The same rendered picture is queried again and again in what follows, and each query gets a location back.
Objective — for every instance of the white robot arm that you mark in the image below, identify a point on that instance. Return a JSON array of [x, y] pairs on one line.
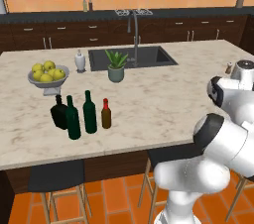
[[211, 148]]

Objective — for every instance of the green potted plant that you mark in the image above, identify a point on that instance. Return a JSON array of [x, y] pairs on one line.
[[116, 71]]

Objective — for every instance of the brown bottle with red cap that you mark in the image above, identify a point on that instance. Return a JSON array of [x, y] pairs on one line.
[[106, 117]]

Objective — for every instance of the dark green glass bottle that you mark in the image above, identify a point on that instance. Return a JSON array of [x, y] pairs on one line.
[[90, 115], [73, 124]]

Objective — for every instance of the dark grey sink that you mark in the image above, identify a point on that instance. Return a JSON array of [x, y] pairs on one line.
[[102, 58]]

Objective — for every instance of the white soap dispenser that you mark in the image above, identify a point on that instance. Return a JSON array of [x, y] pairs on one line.
[[80, 61]]

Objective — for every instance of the grey metal tap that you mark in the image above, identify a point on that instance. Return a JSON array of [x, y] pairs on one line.
[[135, 36]]

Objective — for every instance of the squat black bottle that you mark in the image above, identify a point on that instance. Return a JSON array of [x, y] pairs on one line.
[[59, 115]]

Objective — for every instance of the wooden stool with black seat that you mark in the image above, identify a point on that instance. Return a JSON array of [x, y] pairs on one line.
[[238, 191], [168, 155], [56, 175]]

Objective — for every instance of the yellow apple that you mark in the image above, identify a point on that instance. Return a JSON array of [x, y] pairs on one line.
[[59, 74], [49, 65], [46, 78], [37, 75], [37, 67]]

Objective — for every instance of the grey fruit bowl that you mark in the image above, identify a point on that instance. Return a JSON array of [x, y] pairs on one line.
[[49, 84]]

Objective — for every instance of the dark wood cupboard run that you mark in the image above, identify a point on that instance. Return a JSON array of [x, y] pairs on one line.
[[72, 34]]

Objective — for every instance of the dark condiment bottle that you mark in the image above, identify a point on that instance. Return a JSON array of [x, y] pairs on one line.
[[90, 6]]

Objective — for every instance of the pale condiment bottle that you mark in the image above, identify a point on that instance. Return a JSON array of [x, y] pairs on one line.
[[85, 6]]

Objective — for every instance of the small brown shaker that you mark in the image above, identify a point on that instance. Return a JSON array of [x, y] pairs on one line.
[[228, 68]]

